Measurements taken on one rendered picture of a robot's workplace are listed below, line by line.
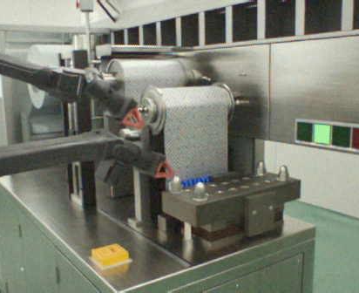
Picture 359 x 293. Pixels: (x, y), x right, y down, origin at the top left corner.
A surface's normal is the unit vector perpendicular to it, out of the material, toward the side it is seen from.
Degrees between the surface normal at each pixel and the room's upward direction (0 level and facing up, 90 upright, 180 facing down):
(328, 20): 90
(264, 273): 90
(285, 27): 90
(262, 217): 90
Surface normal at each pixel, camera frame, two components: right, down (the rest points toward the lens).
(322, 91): -0.83, 0.12
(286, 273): 0.56, 0.14
